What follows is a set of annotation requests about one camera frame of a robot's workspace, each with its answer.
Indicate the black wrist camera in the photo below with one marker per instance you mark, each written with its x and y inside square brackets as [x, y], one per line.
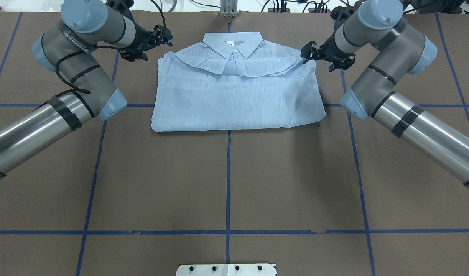
[121, 6]
[341, 13]

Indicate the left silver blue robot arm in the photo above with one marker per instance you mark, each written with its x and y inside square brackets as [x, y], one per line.
[66, 49]

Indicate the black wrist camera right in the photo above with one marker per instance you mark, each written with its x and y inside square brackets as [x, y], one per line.
[341, 13]

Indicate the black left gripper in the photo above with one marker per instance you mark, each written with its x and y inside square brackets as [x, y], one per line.
[142, 40]

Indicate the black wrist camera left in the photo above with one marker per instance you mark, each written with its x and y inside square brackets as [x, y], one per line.
[121, 6]

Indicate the grey aluminium frame post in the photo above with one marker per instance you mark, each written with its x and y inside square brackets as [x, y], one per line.
[229, 8]

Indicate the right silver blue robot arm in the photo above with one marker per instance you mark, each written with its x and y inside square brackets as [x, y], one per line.
[401, 50]

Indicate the light blue button-up shirt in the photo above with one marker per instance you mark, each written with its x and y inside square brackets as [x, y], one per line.
[235, 81]

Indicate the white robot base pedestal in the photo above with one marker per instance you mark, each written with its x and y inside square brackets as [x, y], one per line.
[240, 269]

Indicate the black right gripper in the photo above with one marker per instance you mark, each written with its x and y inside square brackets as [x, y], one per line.
[328, 50]

